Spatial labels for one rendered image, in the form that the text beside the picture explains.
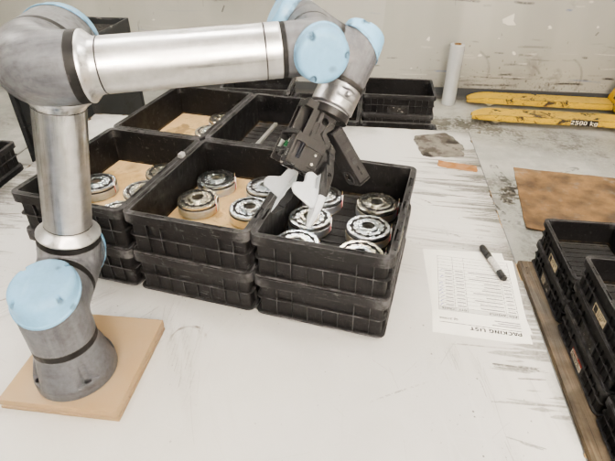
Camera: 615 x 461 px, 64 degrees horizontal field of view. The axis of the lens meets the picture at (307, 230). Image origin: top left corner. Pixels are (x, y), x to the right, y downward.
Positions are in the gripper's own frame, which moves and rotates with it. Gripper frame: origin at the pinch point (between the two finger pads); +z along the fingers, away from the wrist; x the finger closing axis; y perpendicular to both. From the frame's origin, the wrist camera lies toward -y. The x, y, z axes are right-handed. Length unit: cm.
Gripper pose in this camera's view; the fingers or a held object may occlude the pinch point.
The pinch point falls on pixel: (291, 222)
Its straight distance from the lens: 83.9
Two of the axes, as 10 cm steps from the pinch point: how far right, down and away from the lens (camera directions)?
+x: 4.3, 1.9, -8.8
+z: -4.1, 9.1, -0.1
